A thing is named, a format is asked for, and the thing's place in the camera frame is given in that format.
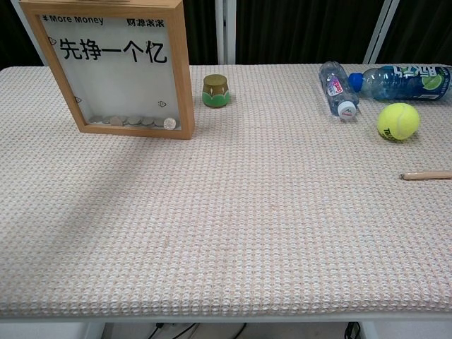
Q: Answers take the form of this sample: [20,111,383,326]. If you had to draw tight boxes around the wooden frame coin box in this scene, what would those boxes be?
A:
[19,0,196,141]

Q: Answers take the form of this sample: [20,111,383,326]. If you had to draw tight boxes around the beige woven tablecloth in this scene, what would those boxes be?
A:
[0,63,452,318]

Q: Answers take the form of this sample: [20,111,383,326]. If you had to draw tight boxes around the black floor cable bundle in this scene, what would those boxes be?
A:
[344,321,362,339]
[146,321,248,339]

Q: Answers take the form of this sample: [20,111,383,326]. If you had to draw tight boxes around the clear small water bottle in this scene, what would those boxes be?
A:
[319,60,362,124]

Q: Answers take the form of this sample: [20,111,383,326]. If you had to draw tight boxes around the yellow tennis ball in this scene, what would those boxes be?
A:
[376,102,421,142]

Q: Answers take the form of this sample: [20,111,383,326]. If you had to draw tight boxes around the white metal frame post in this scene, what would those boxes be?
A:
[215,0,237,66]
[363,0,395,65]

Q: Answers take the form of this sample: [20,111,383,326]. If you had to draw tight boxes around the short wooden stick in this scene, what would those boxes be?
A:
[399,169,452,182]

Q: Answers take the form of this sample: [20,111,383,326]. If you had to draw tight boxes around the black pleated curtain panel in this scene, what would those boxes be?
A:
[183,0,218,66]
[0,0,47,69]
[234,0,384,65]
[377,0,452,66]

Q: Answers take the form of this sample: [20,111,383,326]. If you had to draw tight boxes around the green gold small jar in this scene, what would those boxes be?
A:
[202,73,231,109]

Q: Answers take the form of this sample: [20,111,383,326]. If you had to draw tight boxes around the blue label drink bottle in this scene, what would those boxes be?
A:
[348,64,452,103]

